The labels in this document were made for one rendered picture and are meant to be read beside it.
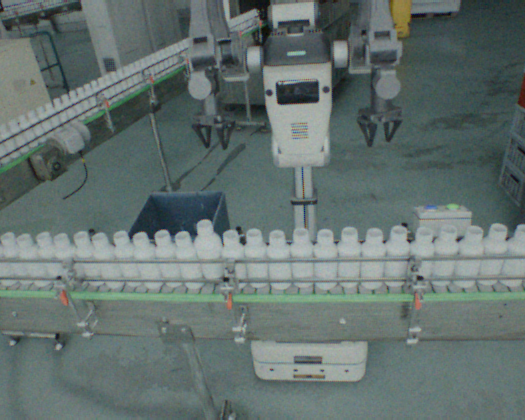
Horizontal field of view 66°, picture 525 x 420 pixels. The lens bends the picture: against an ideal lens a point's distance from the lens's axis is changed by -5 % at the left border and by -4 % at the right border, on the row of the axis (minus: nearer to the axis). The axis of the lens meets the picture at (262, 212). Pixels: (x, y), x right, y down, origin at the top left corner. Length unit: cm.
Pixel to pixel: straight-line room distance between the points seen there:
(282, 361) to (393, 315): 90
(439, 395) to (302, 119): 139
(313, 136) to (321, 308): 65
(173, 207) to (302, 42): 82
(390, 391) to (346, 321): 101
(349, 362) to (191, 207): 96
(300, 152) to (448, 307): 74
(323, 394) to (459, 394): 62
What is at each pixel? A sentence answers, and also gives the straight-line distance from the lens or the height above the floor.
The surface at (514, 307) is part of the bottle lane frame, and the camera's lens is 124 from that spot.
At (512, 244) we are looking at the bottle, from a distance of 115.
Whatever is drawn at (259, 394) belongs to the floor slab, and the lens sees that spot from 212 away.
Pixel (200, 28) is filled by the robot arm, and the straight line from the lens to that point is 115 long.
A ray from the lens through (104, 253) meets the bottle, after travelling 119.
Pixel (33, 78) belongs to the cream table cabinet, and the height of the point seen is 78.
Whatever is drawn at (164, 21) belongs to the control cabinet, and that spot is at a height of 74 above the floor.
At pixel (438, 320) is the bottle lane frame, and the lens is 121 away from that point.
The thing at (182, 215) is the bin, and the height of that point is 84.
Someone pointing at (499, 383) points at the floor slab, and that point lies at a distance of 229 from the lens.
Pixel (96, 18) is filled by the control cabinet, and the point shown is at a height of 106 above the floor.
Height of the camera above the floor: 179
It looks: 34 degrees down
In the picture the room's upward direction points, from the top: 7 degrees counter-clockwise
